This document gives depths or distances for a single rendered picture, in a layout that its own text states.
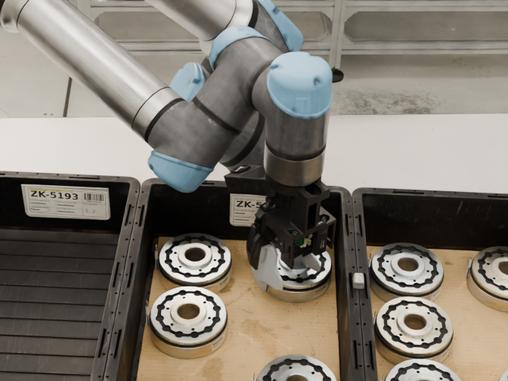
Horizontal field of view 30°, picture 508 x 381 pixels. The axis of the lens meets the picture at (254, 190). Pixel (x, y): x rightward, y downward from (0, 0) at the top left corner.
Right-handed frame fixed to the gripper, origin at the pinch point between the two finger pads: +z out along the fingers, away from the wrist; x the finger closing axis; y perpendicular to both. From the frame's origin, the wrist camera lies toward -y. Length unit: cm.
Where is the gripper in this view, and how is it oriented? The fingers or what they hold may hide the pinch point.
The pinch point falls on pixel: (276, 274)
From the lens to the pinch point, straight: 133.7
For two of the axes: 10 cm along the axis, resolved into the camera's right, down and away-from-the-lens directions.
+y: 5.9, 5.3, -6.1
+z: -0.3, 7.7, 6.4
